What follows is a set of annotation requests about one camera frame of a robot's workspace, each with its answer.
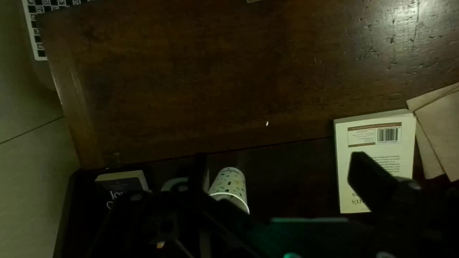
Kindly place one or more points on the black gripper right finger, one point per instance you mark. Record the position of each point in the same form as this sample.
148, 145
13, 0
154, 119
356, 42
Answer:
410, 215

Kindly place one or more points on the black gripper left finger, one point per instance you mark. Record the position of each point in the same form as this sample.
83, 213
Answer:
158, 230

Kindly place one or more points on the white paper cup with dots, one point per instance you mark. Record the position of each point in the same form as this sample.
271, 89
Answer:
230, 184

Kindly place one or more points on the brown paper envelope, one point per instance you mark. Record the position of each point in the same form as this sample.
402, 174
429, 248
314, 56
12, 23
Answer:
428, 160
442, 129

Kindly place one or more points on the white paperback book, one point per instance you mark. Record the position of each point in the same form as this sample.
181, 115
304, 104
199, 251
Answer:
370, 138

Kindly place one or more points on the dark wooden secretary desk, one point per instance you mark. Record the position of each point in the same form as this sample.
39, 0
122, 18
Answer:
230, 72

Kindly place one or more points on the black and white checkerboard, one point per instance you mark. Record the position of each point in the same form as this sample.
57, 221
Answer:
37, 29

